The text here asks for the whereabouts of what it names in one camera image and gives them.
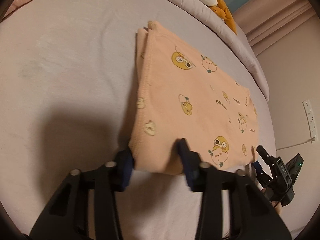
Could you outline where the grey mauve duvet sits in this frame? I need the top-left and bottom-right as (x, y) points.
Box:
(125, 0), (270, 102)

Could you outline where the white cable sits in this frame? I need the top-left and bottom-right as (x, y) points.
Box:
(276, 137), (316, 152)

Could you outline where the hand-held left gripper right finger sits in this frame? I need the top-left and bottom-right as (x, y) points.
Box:
(177, 138), (292, 240)

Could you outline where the person's right hand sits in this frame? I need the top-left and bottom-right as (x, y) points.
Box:
(261, 189), (282, 214)

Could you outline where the pink curtain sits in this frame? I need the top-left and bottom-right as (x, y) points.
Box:
(232, 0), (318, 47)

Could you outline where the white wall power strip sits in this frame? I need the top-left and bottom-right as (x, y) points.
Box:
(302, 99), (319, 139)

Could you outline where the white goose plush toy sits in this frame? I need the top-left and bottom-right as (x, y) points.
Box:
(147, 0), (237, 34)

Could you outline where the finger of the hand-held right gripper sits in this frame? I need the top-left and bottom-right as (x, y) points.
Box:
(252, 161), (272, 187)
(256, 145), (275, 167)

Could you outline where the orange printed baby garment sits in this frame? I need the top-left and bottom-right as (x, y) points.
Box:
(128, 21), (259, 175)

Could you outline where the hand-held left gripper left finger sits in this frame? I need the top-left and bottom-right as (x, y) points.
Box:
(29, 150), (135, 240)

